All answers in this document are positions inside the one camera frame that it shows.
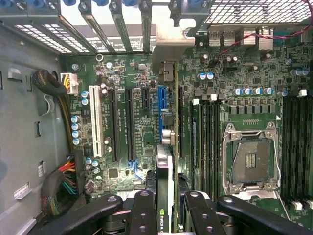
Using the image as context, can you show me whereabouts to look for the short black expansion slot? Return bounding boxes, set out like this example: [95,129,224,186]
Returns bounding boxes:
[141,87,150,110]

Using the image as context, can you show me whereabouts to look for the installed RAM stick white label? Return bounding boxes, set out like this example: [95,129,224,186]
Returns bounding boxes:
[190,98,202,195]

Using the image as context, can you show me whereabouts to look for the white expansion slot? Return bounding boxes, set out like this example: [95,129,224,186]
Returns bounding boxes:
[89,84,105,158]

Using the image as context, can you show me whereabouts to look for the red black twisted wire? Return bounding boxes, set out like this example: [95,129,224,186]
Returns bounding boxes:
[212,0,313,65]

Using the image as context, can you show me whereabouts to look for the bundle of power cables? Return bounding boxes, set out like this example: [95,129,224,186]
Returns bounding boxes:
[32,69,79,152]

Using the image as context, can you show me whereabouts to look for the silver socket cover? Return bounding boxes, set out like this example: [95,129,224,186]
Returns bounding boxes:
[232,188,293,222]

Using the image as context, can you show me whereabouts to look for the blue expansion slot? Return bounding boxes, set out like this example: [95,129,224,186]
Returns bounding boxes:
[157,85,170,145]

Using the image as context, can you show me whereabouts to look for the green motherboard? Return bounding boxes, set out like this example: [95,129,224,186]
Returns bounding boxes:
[60,23,313,222]

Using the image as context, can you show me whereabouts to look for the empty RAM slot row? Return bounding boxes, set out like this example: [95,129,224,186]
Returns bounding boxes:
[280,88,313,211]

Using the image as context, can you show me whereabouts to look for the multicolour power cable bundle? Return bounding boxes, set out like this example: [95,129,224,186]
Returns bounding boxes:
[41,153,87,216]

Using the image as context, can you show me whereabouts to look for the CPU socket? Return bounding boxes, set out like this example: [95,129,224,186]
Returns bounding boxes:
[221,121,282,194]

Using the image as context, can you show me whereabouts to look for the black open PC case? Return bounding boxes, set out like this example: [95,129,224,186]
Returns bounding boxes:
[0,0,313,235]

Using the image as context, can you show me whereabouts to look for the long black expansion slot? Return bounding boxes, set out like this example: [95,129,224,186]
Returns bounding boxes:
[178,86,184,159]
[108,88,121,163]
[125,88,137,163]

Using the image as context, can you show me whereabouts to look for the RAM slot row holding stick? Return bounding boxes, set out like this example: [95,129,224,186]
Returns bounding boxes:
[189,93,221,200]

